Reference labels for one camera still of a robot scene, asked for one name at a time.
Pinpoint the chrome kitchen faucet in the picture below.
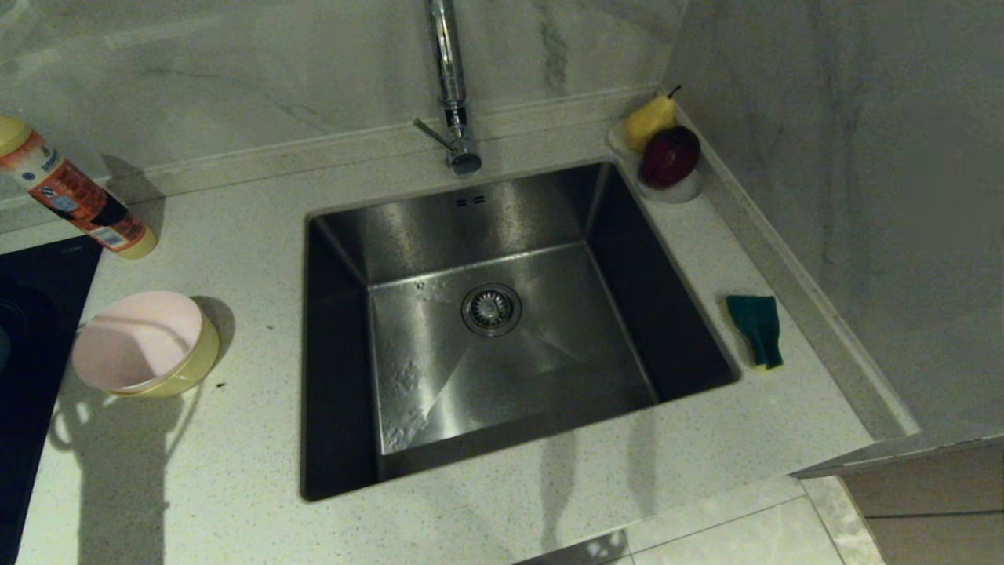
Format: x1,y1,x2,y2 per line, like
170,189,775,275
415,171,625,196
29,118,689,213
413,0,484,175

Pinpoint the green and yellow sponge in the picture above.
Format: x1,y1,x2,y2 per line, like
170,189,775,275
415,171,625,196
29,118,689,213
726,294,785,371

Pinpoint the yellow plastic bowl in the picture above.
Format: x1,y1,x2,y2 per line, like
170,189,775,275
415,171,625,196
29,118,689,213
110,310,222,399

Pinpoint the pink plastic bowl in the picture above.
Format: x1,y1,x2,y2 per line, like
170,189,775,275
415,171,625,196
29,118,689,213
72,291,205,395

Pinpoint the orange label detergent bottle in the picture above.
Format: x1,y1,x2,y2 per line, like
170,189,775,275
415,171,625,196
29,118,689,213
0,115,159,261

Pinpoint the metal sink drain strainer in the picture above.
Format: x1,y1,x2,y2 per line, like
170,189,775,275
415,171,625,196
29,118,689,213
461,282,523,337

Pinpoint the stainless steel sink basin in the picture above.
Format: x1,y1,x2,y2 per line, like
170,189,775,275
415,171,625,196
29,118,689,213
300,161,742,503

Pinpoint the small white dish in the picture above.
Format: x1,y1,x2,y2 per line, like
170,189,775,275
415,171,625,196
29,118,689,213
608,119,705,205

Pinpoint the dark red apple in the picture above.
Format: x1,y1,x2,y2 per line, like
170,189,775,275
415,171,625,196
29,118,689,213
641,126,703,190

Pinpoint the yellow pear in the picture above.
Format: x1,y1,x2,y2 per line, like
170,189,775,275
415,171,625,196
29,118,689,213
625,85,683,153

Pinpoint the black induction cooktop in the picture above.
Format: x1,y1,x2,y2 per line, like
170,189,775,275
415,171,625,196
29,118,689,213
0,238,104,565

